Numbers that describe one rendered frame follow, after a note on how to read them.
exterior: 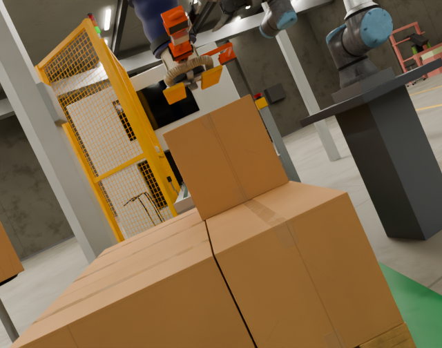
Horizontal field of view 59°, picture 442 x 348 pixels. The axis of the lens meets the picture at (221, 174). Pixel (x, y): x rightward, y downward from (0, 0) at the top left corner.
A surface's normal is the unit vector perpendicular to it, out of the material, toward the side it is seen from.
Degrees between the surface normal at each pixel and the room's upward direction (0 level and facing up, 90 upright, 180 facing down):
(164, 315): 90
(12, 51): 90
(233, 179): 90
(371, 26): 96
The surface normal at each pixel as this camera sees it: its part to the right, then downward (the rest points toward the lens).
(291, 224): 0.07, 0.04
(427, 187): 0.32, -0.08
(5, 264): 0.50, -0.17
